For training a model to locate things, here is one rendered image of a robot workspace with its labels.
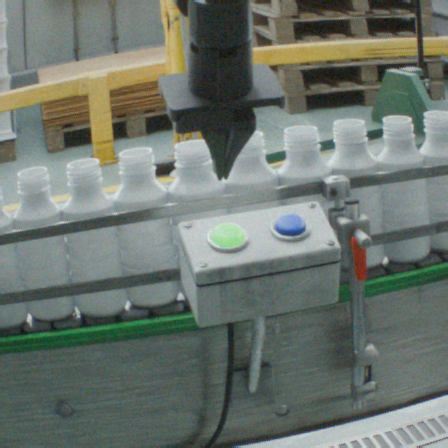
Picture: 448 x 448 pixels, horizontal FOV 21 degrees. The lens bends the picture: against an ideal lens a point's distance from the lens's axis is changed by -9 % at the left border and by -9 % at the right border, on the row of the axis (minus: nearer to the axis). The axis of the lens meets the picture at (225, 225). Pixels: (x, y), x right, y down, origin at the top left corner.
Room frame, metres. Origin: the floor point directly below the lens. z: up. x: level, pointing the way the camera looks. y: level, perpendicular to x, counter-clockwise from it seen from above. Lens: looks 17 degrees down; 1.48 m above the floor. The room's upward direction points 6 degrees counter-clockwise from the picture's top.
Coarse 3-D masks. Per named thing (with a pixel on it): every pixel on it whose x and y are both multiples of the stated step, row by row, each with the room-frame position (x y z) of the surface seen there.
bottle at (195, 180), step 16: (192, 144) 1.37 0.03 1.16; (192, 160) 1.33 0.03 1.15; (208, 160) 1.34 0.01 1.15; (176, 176) 1.35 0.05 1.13; (192, 176) 1.33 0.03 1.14; (208, 176) 1.34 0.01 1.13; (176, 192) 1.33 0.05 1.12; (192, 192) 1.32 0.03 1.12; (208, 192) 1.32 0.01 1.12; (224, 192) 1.34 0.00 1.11; (224, 208) 1.34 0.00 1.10; (176, 224) 1.34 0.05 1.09; (176, 240) 1.34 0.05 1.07; (176, 256) 1.34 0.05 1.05
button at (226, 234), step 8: (224, 224) 1.19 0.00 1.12; (232, 224) 1.19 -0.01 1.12; (216, 232) 1.18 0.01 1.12; (224, 232) 1.18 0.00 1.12; (232, 232) 1.18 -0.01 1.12; (240, 232) 1.18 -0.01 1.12; (216, 240) 1.18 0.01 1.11; (224, 240) 1.17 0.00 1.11; (232, 240) 1.17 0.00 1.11; (240, 240) 1.18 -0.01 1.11
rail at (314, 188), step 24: (432, 168) 1.37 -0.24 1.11; (264, 192) 1.33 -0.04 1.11; (288, 192) 1.33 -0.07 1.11; (312, 192) 1.34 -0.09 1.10; (96, 216) 1.30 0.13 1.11; (120, 216) 1.30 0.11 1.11; (144, 216) 1.31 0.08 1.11; (168, 216) 1.31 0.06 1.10; (0, 240) 1.28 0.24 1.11; (24, 240) 1.28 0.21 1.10; (384, 240) 1.35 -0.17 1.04; (48, 288) 1.28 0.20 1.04; (72, 288) 1.29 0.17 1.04; (96, 288) 1.29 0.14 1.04; (120, 288) 1.30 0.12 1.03
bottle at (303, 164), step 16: (288, 128) 1.38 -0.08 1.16; (304, 128) 1.39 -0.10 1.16; (288, 144) 1.36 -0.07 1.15; (304, 144) 1.36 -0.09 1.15; (288, 160) 1.37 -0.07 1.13; (304, 160) 1.35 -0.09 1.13; (320, 160) 1.36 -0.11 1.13; (288, 176) 1.35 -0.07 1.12; (304, 176) 1.34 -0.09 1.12; (320, 176) 1.35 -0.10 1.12
